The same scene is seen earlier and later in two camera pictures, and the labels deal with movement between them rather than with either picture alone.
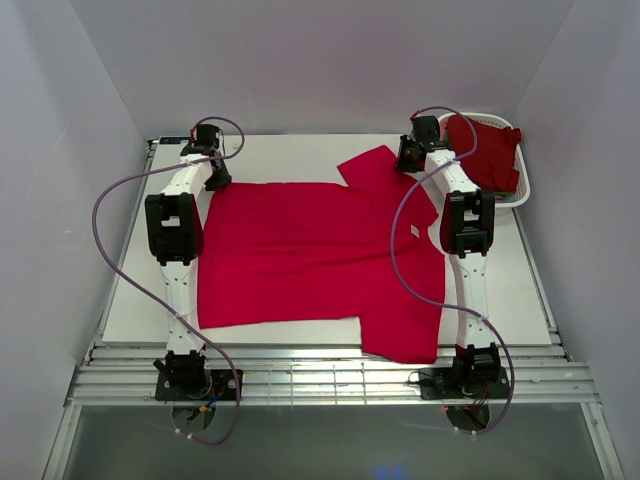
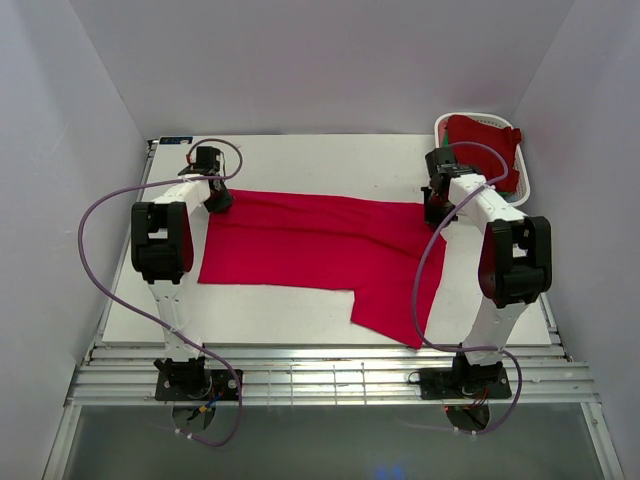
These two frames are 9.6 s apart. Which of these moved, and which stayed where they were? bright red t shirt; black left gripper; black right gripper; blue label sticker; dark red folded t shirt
Moved: black left gripper; bright red t shirt; black right gripper
Stayed: blue label sticker; dark red folded t shirt
